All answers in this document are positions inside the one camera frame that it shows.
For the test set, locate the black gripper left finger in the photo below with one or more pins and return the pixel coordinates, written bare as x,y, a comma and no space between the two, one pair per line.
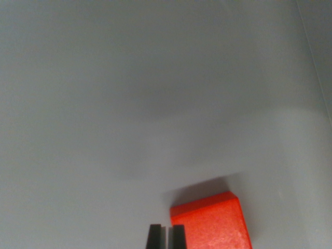
154,237

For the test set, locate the grey plastic bin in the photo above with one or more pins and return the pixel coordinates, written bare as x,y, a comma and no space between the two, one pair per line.
129,103

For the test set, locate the red block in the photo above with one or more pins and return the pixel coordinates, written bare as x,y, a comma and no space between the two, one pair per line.
215,223

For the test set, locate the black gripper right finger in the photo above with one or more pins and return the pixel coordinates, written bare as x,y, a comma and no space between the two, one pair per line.
179,237

